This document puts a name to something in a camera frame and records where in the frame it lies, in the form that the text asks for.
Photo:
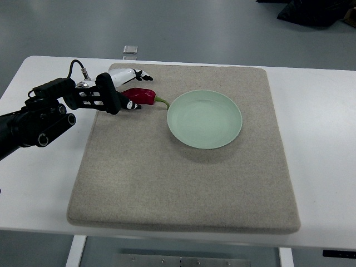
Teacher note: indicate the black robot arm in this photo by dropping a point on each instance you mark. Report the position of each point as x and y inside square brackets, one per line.
[44, 116]

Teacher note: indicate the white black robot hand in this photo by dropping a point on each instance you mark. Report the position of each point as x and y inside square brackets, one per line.
[121, 76]

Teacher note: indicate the white table leg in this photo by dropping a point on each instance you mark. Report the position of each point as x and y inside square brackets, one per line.
[76, 251]
[286, 257]

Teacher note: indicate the light green plate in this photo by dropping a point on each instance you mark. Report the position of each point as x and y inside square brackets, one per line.
[204, 119]

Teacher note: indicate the white table leg right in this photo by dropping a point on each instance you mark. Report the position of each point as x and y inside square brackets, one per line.
[286, 257]

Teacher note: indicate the beige felt mat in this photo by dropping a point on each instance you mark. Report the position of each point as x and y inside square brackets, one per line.
[136, 175]

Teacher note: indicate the red pepper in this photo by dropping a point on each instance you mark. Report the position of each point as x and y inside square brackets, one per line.
[144, 96]

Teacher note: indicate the white table leg left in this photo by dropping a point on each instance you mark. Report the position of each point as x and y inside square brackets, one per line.
[76, 251]

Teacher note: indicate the black bag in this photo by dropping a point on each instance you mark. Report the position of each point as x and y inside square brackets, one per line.
[313, 13]

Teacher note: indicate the black label strip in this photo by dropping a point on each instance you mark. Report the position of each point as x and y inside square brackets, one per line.
[339, 254]

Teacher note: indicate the grey metal base plate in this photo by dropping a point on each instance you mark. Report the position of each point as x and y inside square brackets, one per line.
[179, 261]

